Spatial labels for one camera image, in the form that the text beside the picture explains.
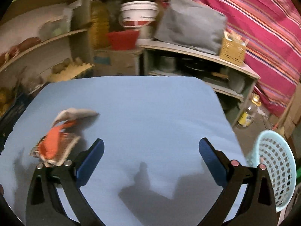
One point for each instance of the oil bottle on floor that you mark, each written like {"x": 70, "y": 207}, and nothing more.
{"x": 249, "y": 113}

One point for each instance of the white plastic bucket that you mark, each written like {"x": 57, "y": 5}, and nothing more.
{"x": 137, "y": 14}

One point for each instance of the clear plastic food container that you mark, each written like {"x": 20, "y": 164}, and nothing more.
{"x": 54, "y": 28}

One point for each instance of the yellow woven box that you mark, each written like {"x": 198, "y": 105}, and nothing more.
{"x": 233, "y": 48}

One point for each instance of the red plastic bowl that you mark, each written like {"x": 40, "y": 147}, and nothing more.
{"x": 123, "y": 40}

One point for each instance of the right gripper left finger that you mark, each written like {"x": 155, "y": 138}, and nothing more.
{"x": 44, "y": 206}

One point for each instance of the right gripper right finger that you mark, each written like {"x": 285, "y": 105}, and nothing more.
{"x": 258, "y": 204}

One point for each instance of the white paper napkin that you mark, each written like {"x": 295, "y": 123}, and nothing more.
{"x": 73, "y": 114}

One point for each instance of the striped red curtain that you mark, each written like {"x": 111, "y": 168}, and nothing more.
{"x": 272, "y": 29}

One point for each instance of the light blue plastic basket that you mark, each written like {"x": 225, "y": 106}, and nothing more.
{"x": 272, "y": 150}

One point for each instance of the cardboard box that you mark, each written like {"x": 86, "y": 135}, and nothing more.
{"x": 108, "y": 62}

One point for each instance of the low white shelf unit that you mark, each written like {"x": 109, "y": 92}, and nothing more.
{"x": 232, "y": 83}

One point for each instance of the light blue tablecloth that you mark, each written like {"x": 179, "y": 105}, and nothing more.
{"x": 151, "y": 172}

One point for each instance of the wooden wall shelf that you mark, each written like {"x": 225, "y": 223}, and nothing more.
{"x": 24, "y": 56}

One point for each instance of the yellow egg tray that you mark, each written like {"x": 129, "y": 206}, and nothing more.
{"x": 70, "y": 69}

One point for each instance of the grey fabric cover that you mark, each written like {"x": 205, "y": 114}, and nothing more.
{"x": 190, "y": 24}

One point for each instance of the orange snack wrapper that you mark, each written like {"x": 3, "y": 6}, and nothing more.
{"x": 54, "y": 148}

